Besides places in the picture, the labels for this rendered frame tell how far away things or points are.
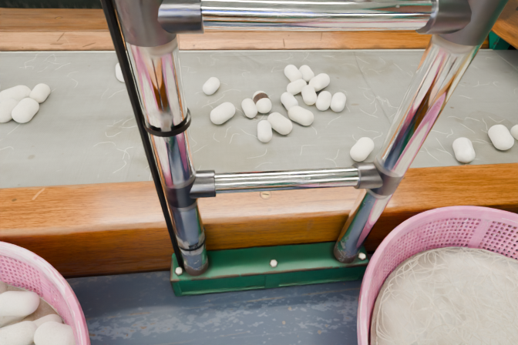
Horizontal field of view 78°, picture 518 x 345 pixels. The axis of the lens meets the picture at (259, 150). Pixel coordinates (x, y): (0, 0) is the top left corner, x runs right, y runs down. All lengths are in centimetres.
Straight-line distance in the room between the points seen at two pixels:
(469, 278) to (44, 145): 48
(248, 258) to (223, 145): 14
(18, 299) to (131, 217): 10
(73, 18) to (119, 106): 25
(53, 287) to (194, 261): 11
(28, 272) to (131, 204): 9
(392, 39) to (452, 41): 48
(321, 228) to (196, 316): 15
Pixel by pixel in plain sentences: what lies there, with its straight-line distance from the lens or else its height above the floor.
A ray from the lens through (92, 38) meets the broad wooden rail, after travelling 62.
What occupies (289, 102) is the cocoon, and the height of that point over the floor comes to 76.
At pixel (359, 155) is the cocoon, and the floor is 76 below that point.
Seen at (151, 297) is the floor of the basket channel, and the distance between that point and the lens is 37.
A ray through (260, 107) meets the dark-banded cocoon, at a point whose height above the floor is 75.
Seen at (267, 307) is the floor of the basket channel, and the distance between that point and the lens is 36.
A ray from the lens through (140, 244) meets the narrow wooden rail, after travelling 33.
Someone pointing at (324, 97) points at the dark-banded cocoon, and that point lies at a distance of 45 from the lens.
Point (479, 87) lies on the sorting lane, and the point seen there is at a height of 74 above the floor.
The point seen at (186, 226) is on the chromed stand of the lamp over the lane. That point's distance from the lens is 25.
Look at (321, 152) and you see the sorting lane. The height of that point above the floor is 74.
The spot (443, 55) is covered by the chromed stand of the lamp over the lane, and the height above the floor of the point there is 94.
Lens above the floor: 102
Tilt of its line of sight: 46 degrees down
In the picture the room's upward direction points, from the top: 4 degrees clockwise
